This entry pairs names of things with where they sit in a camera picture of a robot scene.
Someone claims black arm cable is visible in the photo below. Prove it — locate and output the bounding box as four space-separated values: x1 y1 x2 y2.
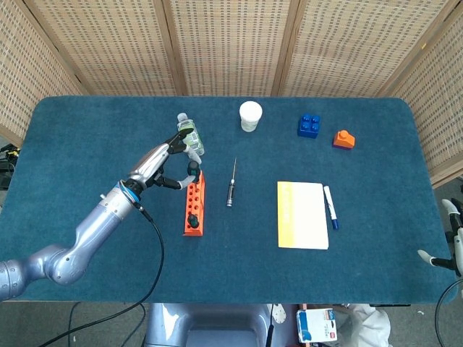
34 202 166 347
435 278 463 347

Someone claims green screwdriver short thick shaft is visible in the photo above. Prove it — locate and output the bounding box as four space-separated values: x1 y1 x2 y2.
187 160 203 184

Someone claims white crumpled cloth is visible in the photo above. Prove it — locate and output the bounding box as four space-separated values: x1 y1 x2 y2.
334 303 394 347

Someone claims white marker blue cap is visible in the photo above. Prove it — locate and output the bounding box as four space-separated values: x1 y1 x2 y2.
323 185 341 231

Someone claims clear plastic bottle green label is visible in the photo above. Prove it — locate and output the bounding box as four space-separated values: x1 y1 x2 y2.
176 113 205 156

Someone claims orange slotted tool rack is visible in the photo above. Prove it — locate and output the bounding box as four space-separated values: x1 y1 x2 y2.
182 170 206 238

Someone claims silver robot torso base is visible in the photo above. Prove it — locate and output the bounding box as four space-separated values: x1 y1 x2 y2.
144 302 276 347

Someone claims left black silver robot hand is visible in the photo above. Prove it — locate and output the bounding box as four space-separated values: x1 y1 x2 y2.
124 129 203 192

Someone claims blue felt table cover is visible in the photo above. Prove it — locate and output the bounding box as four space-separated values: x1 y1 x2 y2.
0 95 457 304

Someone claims woven wicker folding screen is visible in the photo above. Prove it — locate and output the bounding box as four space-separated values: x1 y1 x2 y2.
0 0 463 189

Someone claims orange purple building block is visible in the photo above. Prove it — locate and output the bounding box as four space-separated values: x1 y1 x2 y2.
332 129 356 150

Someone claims yellow white notebook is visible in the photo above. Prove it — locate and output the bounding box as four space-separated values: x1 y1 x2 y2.
277 181 330 250

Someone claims blue building block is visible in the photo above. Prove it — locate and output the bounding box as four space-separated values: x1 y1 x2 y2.
297 113 322 139

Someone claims blue white cardboard box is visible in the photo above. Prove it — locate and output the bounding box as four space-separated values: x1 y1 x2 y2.
296 308 338 343

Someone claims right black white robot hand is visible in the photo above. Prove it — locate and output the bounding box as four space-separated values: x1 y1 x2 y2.
417 197 463 278

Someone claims black equipment with cables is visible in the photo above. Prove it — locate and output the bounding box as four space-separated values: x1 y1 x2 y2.
0 142 21 191

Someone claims white paper cup leaf print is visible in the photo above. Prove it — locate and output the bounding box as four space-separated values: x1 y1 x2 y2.
239 101 263 132

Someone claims black silver precision screwdriver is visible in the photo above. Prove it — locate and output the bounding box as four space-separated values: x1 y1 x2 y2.
226 157 238 208

